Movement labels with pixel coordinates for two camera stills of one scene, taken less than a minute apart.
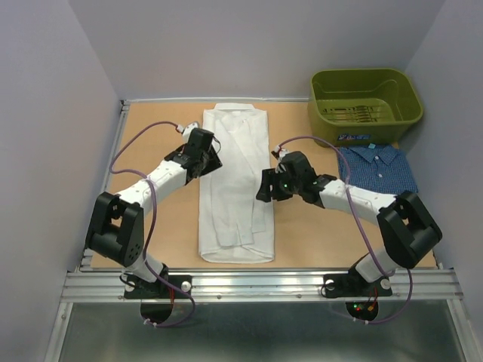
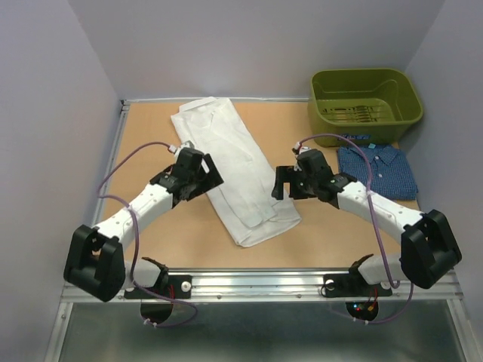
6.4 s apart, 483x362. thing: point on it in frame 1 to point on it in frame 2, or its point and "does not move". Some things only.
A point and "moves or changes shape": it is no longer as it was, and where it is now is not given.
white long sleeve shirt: (234, 227) moves or changes shape
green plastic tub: (362, 106) does not move
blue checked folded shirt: (378, 167) does not move
